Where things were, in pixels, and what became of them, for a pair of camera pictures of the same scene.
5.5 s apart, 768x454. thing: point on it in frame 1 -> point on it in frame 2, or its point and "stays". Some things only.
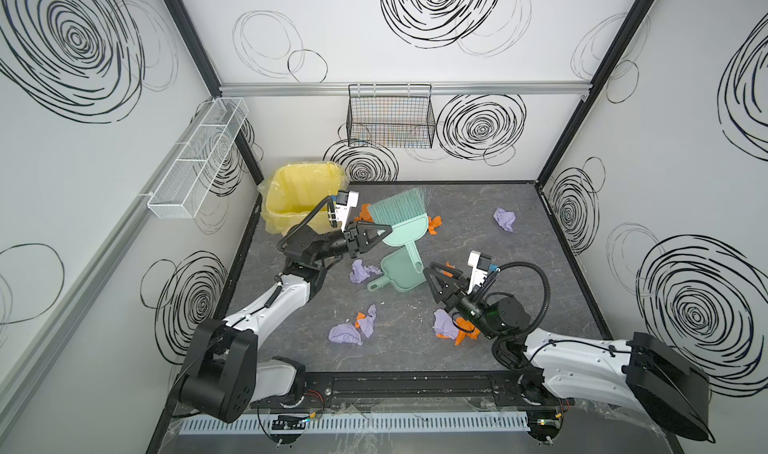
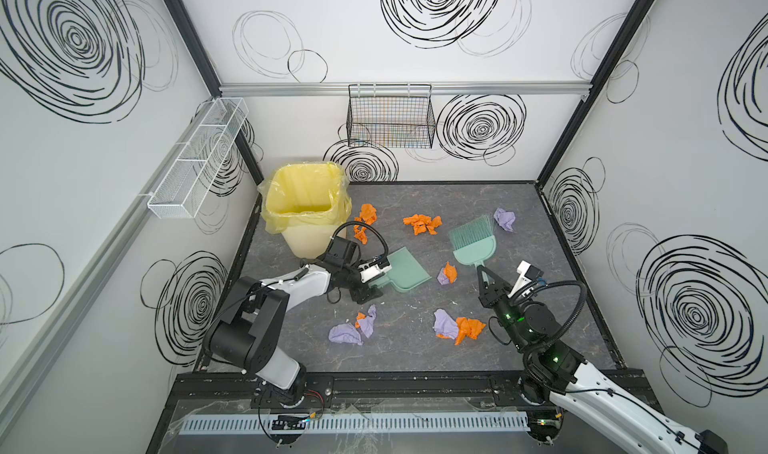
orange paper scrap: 364,214 stays
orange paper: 465,327 stays
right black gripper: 453,292 -> 493,298
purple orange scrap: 366,322 stays
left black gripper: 351,241 -> 366,289
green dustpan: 400,270 stays
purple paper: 444,325 stays
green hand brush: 406,213 -> 474,241
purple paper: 345,333 stays
